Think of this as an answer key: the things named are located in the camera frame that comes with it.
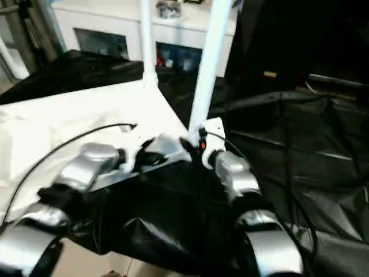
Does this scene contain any grey metal tripod stand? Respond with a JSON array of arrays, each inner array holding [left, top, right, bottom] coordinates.
[[0, 0, 58, 73]]

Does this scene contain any white sideboard cabinet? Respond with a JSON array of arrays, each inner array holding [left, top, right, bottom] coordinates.
[[51, 0, 239, 78]]

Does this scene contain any black speaker cabinet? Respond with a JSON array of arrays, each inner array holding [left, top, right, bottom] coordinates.
[[227, 0, 312, 87]]

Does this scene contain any black plastic mat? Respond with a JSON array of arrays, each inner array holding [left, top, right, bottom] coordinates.
[[0, 48, 369, 277]]

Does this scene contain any white slanted pipe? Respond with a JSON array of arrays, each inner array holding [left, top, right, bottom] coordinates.
[[0, 37, 29, 80]]

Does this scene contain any black metal rod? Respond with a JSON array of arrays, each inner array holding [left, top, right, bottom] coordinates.
[[308, 73, 369, 87]]

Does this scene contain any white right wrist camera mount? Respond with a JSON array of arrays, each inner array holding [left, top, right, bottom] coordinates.
[[198, 117, 226, 168]]

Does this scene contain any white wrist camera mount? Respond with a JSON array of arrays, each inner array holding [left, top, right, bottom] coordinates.
[[198, 117, 226, 168], [121, 126, 158, 173]]

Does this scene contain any dark bag of small parts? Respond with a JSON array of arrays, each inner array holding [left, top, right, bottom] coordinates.
[[157, 0, 182, 18]]

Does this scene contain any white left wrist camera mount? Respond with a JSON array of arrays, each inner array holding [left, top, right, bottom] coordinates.
[[121, 126, 158, 173]]

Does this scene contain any white plastic table top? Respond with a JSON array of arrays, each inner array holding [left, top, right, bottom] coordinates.
[[0, 77, 193, 224]]

